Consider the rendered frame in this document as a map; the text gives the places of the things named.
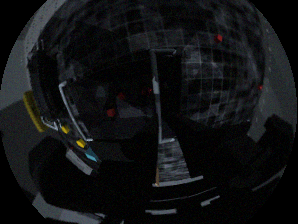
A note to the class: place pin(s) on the small yellow block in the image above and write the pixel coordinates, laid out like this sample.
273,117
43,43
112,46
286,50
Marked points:
81,143
65,128

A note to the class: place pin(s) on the small teal block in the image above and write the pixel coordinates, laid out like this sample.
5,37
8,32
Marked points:
90,155

